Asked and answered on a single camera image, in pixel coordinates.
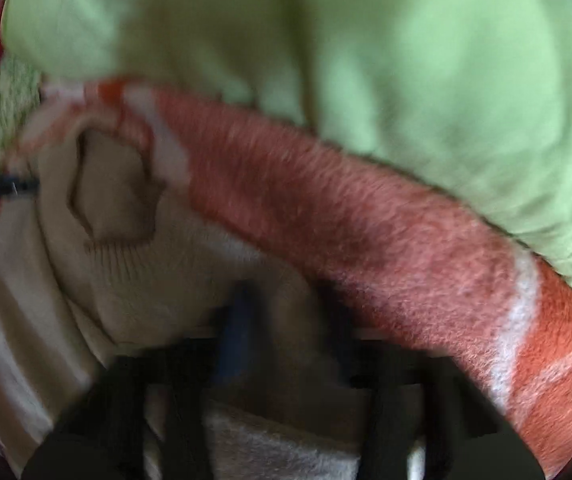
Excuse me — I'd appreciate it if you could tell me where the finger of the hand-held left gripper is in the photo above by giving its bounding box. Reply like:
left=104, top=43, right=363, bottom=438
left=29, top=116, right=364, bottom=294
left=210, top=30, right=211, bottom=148
left=0, top=174, right=41, bottom=206

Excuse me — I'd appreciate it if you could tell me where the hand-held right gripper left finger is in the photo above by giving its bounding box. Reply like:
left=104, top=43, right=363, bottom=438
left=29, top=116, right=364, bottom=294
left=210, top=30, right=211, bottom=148
left=58, top=282, right=261, bottom=480

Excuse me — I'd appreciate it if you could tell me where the orange white floral blanket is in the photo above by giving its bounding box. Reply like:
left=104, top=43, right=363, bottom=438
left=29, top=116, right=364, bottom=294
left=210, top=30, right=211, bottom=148
left=0, top=75, right=572, bottom=480

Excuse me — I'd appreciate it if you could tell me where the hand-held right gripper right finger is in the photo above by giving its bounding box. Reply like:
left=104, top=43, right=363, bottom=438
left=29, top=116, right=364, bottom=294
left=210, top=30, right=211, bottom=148
left=316, top=282, right=505, bottom=480

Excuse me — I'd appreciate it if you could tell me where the green white checkered pillow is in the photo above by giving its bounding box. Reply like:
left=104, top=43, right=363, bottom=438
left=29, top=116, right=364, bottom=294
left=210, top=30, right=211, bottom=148
left=0, top=55, right=44, bottom=176

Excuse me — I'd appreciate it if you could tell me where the beige knit sweater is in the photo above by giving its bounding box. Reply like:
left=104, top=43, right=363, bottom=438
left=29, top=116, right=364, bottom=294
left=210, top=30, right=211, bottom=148
left=0, top=117, right=367, bottom=480

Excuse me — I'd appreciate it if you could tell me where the light green duvet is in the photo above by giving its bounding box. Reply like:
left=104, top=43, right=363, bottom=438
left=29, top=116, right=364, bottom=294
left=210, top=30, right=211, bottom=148
left=1, top=0, right=572, bottom=311

